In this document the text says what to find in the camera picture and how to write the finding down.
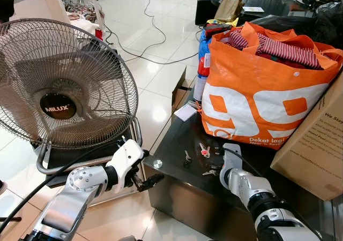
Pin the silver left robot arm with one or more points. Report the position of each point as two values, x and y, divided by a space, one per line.
64 203

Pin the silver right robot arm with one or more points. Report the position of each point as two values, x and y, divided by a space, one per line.
278 219

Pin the keys with red tag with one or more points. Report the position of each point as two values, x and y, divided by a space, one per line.
204 151

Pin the round chrome table bolt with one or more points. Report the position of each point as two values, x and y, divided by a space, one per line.
157 164

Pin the black glass table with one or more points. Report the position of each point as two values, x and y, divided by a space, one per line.
182 187

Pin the small silver key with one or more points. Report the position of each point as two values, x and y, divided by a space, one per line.
187 156

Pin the flat silver key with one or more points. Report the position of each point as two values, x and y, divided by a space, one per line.
210 172

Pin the white paper card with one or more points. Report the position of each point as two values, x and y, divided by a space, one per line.
185 113

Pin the small open cardboard box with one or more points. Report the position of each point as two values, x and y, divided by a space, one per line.
179 88

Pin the chrome tube fan stand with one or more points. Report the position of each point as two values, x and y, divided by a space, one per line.
43 163

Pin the blue plastic water bottle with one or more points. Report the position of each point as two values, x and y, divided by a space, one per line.
202 69

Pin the orange and white shopping bag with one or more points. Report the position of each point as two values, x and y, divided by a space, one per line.
257 102

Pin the grey metal cage fan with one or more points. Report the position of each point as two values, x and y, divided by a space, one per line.
80 59

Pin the large printed cardboard box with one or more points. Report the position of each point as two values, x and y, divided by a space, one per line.
316 144

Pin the red striped clothes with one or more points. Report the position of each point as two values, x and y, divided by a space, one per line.
284 51

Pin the clear plastic bag of items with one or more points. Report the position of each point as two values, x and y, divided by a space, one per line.
80 8

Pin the brown paper bag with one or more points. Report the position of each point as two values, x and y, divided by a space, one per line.
229 8

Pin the white paper slip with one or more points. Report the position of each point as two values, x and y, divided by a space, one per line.
253 9

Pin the white cabinet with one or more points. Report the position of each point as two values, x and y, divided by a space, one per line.
32 2

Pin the black garbage bag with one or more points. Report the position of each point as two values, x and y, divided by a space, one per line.
321 19

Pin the black low coffee table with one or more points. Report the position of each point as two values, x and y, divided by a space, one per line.
278 2

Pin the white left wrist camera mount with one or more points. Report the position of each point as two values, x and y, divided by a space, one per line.
126 158

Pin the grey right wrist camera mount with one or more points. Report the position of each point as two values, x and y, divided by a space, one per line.
241 179

